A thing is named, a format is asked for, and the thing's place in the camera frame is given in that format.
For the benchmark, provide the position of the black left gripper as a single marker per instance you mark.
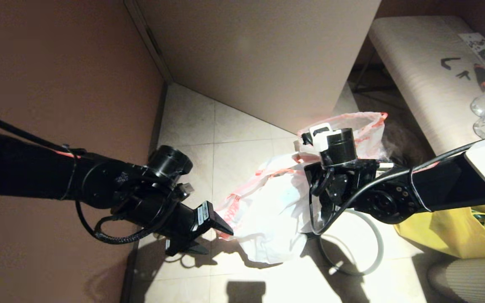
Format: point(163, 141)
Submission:
point(162, 210)

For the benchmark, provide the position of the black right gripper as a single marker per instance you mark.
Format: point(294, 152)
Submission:
point(343, 176)

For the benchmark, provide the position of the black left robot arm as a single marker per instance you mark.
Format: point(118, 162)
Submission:
point(15, 168)

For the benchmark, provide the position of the clear bag with black contents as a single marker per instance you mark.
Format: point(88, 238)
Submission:
point(402, 143)

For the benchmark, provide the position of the yellow fabric tote bag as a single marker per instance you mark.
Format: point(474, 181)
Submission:
point(436, 235)

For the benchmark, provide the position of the black cylindrical wrist motor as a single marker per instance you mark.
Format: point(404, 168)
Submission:
point(169, 162)

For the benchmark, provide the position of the light wood grain table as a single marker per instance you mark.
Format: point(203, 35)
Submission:
point(419, 84)

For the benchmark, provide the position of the beige door panel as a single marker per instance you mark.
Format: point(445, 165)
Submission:
point(259, 63)

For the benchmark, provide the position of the large black allen key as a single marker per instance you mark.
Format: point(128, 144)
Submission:
point(448, 64)

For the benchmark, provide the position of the small black allen key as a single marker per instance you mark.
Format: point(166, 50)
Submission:
point(463, 75)

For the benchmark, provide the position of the red black screwdriver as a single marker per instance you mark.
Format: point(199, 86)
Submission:
point(482, 78)

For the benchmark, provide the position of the printed paper leaflet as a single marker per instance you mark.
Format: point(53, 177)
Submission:
point(478, 43)

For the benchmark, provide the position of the black cylindrical wrist camera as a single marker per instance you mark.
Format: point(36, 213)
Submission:
point(339, 145)

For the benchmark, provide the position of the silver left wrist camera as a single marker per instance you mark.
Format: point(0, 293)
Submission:
point(185, 189)

